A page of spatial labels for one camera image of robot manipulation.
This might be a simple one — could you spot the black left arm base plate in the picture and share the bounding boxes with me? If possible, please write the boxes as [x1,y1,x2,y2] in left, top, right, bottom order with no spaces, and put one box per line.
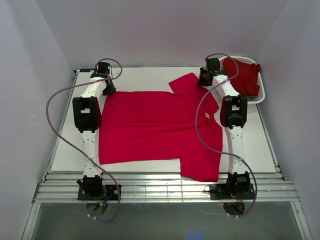
[77,184,122,201]

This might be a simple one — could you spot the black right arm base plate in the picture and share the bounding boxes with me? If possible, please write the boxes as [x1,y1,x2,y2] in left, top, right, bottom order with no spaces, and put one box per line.
[205,183,255,201]

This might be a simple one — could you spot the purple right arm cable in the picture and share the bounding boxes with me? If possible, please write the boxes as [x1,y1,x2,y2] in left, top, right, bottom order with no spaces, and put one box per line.
[194,52,258,218]

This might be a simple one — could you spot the bright red t shirt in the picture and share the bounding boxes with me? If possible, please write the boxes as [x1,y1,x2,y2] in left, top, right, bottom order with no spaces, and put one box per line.
[98,73,223,182]

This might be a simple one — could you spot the blue label sticker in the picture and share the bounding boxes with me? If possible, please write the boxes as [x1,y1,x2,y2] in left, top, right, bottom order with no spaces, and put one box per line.
[79,68,95,73]

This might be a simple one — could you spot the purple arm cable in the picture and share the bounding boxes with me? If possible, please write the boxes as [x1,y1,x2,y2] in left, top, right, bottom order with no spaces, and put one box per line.
[45,58,123,223]
[194,52,258,218]

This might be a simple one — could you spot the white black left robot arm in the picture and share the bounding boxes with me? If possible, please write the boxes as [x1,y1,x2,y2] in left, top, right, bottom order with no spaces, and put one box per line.
[72,62,116,200]

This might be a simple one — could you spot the dark red folded t shirt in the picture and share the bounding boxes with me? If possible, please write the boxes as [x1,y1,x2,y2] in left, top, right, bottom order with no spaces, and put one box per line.
[221,57,261,96]

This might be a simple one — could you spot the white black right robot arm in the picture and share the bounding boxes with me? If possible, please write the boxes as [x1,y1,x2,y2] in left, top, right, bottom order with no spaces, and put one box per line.
[197,55,253,200]

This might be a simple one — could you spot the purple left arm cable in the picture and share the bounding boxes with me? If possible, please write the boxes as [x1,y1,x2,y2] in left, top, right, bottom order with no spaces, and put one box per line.
[45,58,123,223]

